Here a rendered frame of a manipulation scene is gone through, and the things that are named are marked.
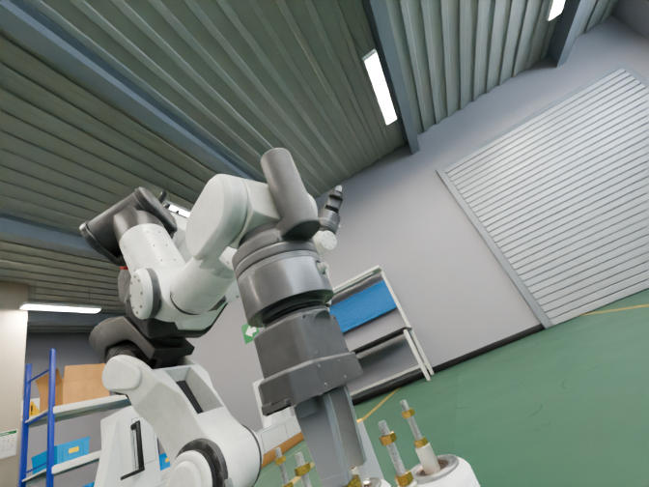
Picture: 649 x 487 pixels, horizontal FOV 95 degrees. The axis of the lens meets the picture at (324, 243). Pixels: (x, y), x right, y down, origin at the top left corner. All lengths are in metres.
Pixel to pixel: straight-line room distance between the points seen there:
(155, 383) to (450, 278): 4.98
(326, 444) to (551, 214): 5.59
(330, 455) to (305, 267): 0.15
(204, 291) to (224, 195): 0.17
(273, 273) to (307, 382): 0.09
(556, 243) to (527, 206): 0.69
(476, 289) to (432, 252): 0.91
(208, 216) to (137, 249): 0.32
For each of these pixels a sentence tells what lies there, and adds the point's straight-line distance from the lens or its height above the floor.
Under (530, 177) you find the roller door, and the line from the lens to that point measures 5.98.
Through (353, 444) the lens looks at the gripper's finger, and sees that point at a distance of 0.30.
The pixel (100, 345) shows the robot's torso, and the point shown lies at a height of 0.72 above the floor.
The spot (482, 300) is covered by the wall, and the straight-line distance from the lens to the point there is 5.42.
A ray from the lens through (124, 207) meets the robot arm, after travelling 0.76.
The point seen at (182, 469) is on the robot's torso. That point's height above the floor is 0.36.
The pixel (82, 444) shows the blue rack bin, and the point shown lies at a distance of 5.64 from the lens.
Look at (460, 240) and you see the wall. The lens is 5.60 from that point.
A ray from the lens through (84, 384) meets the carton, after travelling 5.83.
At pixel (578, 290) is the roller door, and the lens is 5.55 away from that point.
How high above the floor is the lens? 0.39
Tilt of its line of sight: 24 degrees up
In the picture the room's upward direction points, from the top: 23 degrees counter-clockwise
